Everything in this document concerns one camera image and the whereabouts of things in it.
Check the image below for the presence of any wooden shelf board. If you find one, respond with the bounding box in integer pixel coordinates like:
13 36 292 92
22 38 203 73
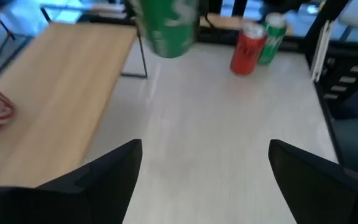
0 21 149 189

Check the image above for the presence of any red Coke Zero can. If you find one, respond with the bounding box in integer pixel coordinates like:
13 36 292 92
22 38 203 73
229 22 267 77

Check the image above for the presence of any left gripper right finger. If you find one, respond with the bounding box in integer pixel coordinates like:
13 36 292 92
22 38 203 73
267 139 358 224

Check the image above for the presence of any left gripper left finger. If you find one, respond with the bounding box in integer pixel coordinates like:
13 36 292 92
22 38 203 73
0 138 144 224

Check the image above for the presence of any green Sprite can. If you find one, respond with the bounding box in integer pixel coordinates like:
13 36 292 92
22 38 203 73
257 12 288 66
134 0 200 59

